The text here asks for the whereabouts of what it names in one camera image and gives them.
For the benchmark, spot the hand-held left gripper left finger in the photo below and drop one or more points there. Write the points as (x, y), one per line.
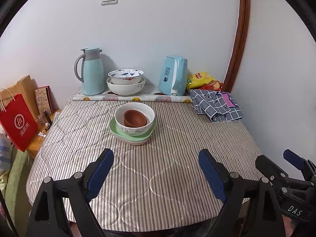
(101, 172)

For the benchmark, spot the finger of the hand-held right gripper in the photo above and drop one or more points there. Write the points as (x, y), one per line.
(293, 158)
(267, 167)

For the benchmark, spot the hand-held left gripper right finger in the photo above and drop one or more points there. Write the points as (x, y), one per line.
(212, 175)

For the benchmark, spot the pale green plate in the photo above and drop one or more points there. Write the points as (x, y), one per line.
(138, 144)

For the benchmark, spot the white vine pattern bowl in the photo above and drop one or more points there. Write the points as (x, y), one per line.
(133, 130)

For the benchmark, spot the brown bowl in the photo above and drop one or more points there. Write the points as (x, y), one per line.
(145, 121)
(132, 117)

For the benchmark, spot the grey striped quilt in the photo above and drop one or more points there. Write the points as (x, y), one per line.
(158, 177)

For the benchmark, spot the blue plaid cloth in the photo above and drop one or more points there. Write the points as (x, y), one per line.
(214, 108)

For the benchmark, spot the wooden side table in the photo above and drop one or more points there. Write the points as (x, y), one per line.
(37, 143)

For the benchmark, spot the fruit print rolled mat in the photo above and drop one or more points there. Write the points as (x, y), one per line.
(111, 98)

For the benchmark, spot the small dark bottle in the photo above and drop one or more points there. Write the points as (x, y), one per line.
(48, 118)

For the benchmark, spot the green cloth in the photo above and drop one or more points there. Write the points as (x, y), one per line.
(19, 177)

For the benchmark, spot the large plain white bowl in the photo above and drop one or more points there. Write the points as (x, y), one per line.
(126, 90)

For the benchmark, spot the red paper bag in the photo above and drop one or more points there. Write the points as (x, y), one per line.
(19, 130)

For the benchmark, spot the illustrated notebook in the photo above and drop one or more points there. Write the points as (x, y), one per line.
(43, 101)

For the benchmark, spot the red and blue patterned bowl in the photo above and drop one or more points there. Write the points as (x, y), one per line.
(123, 80)

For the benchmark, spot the teal thermos jug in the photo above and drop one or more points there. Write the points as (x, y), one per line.
(92, 76)

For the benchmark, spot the yellow chips bag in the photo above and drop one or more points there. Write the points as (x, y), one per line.
(200, 77)

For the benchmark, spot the light blue electric kettle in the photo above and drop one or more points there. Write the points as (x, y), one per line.
(170, 79)

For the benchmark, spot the brown paper bag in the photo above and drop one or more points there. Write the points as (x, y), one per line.
(24, 86)

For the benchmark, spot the wooden door frame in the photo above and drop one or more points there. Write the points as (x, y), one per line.
(240, 29)

